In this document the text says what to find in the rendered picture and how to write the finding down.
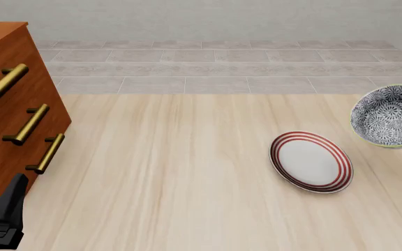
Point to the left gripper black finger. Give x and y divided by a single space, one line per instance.
7 206

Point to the white plate with red rings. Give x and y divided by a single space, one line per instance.
309 162

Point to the patterned black and white bowl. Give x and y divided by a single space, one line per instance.
379 123

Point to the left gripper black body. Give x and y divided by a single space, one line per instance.
2 236

